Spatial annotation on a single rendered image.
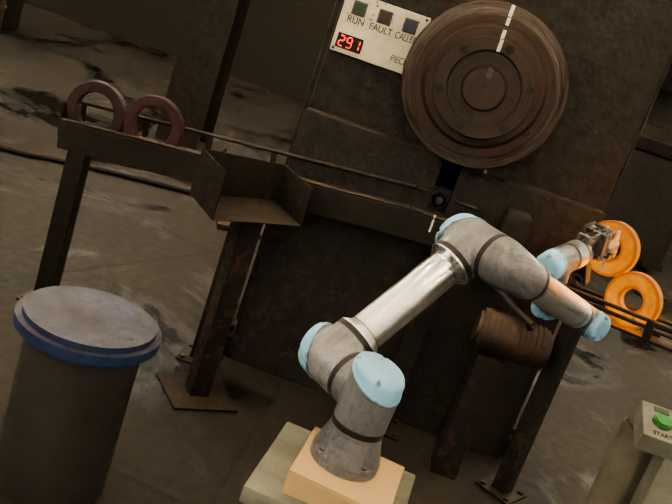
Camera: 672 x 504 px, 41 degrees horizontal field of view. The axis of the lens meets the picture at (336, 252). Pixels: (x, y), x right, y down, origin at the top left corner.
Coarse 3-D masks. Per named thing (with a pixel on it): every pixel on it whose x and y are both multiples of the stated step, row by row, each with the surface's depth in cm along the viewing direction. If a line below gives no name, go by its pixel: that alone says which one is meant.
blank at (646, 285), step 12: (624, 276) 246; (636, 276) 244; (648, 276) 244; (612, 288) 249; (624, 288) 246; (636, 288) 244; (648, 288) 242; (660, 288) 243; (612, 300) 249; (648, 300) 242; (660, 300) 241; (636, 312) 244; (648, 312) 242; (660, 312) 243; (624, 324) 247
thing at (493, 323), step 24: (480, 312) 264; (504, 312) 262; (480, 336) 257; (504, 336) 256; (528, 336) 256; (552, 336) 260; (480, 360) 260; (528, 360) 258; (480, 384) 262; (456, 408) 265; (480, 408) 264; (456, 432) 267; (432, 456) 278; (456, 456) 269
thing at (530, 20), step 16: (448, 16) 252; (464, 16) 251; (512, 16) 250; (528, 16) 249; (432, 32) 254; (544, 32) 249; (416, 48) 256; (560, 48) 250; (560, 64) 251; (560, 80) 252; (560, 96) 253; (416, 112) 260; (560, 112) 254; (416, 128) 261; (544, 128) 256; (432, 144) 262; (528, 144) 258; (448, 160) 262; (464, 160) 262; (480, 160) 261; (496, 160) 260; (512, 160) 260
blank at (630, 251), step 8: (608, 224) 250; (616, 224) 249; (624, 224) 248; (624, 232) 247; (632, 232) 246; (624, 240) 247; (632, 240) 246; (624, 248) 247; (632, 248) 246; (640, 248) 247; (624, 256) 247; (632, 256) 246; (592, 264) 253; (600, 264) 252; (608, 264) 250; (616, 264) 249; (624, 264) 247; (632, 264) 246; (600, 272) 252; (608, 272) 250; (616, 272) 249; (624, 272) 248
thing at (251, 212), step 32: (224, 160) 254; (256, 160) 258; (192, 192) 252; (224, 192) 258; (256, 192) 263; (288, 192) 259; (256, 224) 252; (288, 224) 248; (224, 256) 258; (224, 288) 256; (224, 320) 260; (192, 384) 266
